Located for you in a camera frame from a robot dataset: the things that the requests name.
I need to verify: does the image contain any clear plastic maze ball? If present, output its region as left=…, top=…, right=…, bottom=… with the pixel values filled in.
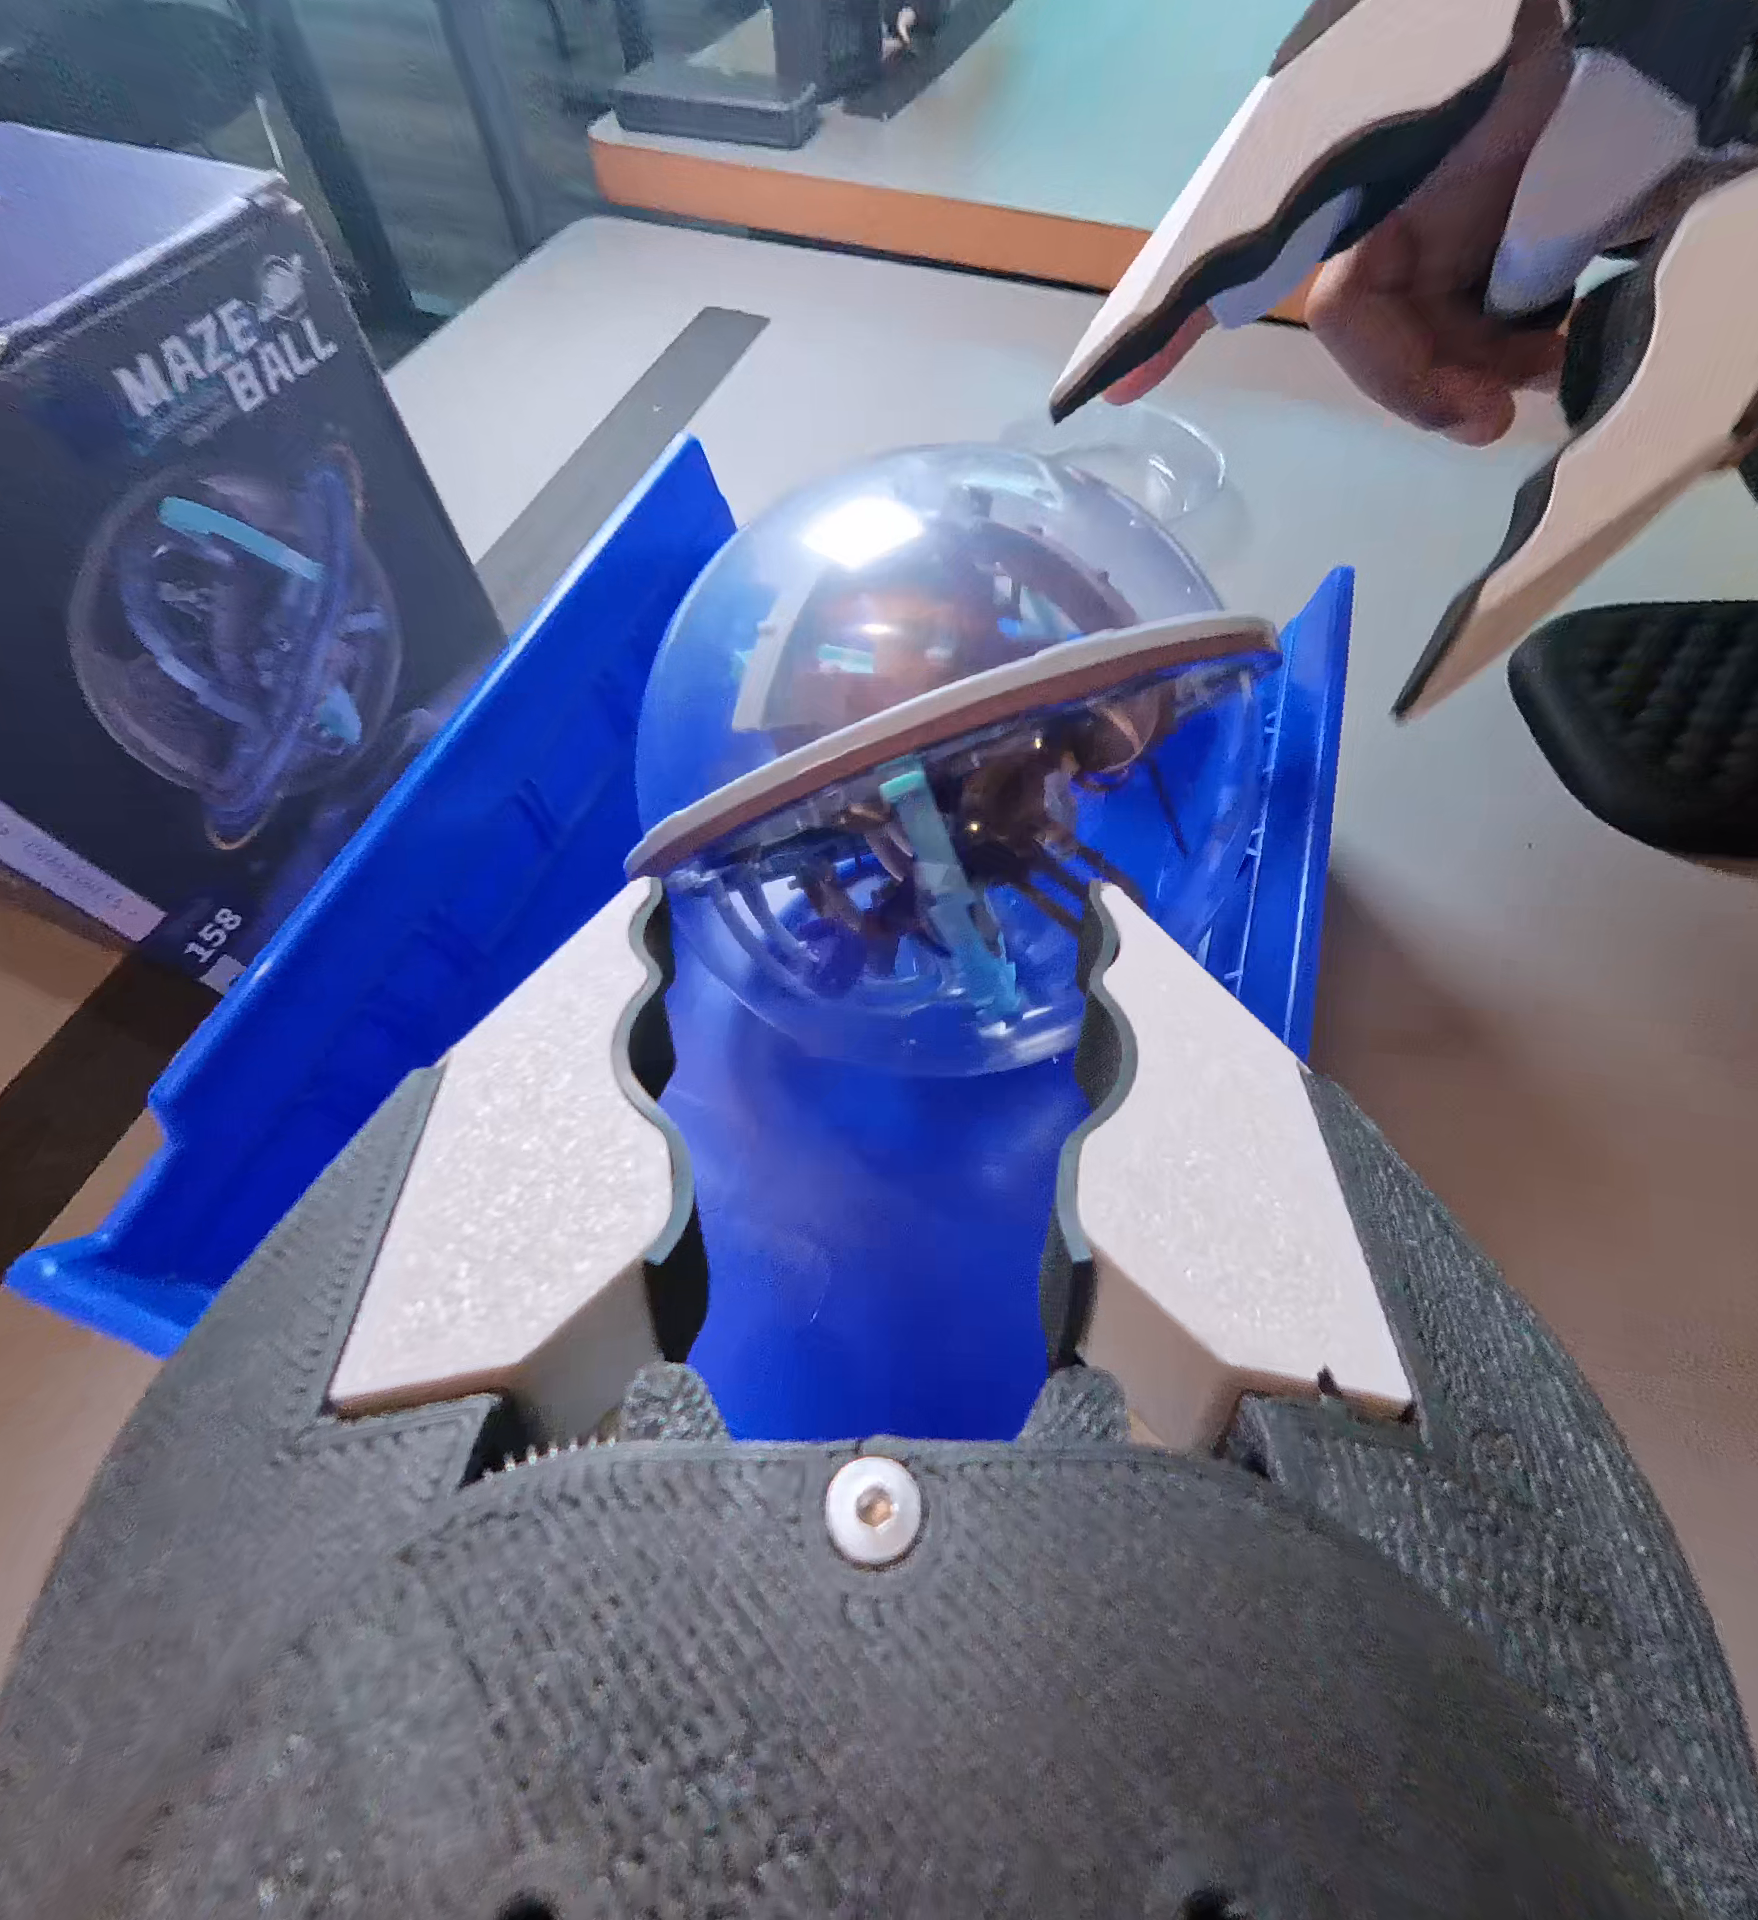
left=629, top=447, right=1280, bottom=1073

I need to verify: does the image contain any black mesh pad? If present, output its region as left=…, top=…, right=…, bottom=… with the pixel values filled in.
left=1510, top=598, right=1758, bottom=868

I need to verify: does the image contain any person's right hand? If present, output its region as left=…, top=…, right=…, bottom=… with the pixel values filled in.
left=1308, top=57, right=1598, bottom=447

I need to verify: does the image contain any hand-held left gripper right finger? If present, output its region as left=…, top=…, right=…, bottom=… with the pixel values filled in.
left=1063, top=881, right=1414, bottom=1421

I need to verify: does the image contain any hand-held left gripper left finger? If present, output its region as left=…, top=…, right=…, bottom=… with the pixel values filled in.
left=335, top=881, right=699, bottom=1414

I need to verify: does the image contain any dark blue cardboard box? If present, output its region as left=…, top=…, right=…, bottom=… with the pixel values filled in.
left=0, top=112, right=502, bottom=992

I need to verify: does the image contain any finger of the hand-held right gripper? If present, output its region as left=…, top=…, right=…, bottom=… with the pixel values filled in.
left=1396, top=134, right=1758, bottom=726
left=1051, top=0, right=1693, bottom=426

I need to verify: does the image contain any blue plastic bin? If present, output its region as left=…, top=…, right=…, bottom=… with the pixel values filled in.
left=16, top=440, right=1352, bottom=1440

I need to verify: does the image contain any grey desk with wooden edge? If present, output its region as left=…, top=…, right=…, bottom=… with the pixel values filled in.
left=600, top=0, right=1360, bottom=294

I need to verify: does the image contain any black strip on table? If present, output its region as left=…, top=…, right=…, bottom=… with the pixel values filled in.
left=475, top=301, right=771, bottom=630

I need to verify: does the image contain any clear plastic ring stand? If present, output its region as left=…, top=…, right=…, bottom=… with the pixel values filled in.
left=1063, top=411, right=1243, bottom=559

